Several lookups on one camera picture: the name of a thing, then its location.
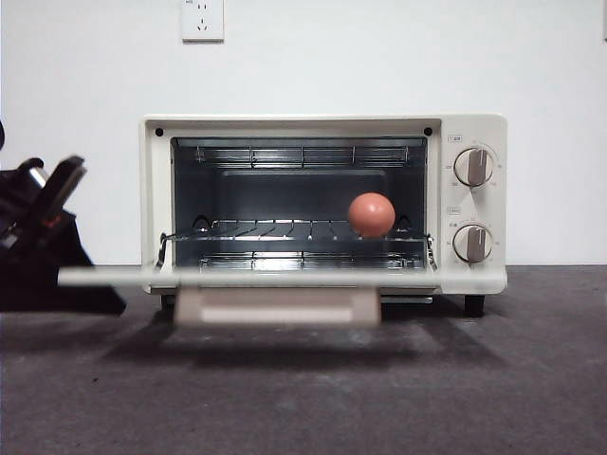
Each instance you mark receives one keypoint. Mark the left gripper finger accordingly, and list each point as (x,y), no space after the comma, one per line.
(38,251)

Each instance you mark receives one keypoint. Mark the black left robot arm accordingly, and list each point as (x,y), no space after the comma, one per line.
(1,135)

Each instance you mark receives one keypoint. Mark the black oven foot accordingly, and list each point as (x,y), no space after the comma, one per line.
(166,302)
(474,305)

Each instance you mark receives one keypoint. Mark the grey crumb tray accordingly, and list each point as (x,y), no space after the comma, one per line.
(408,299)

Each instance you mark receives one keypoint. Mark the cream timer knob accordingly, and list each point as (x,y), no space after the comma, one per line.
(473,242)

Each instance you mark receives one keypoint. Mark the cream temperature knob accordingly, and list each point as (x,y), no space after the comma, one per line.
(474,167)

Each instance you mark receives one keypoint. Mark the cream toaster oven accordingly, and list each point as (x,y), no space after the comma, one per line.
(495,275)

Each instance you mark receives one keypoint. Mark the white wall socket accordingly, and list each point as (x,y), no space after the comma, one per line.
(203,21)

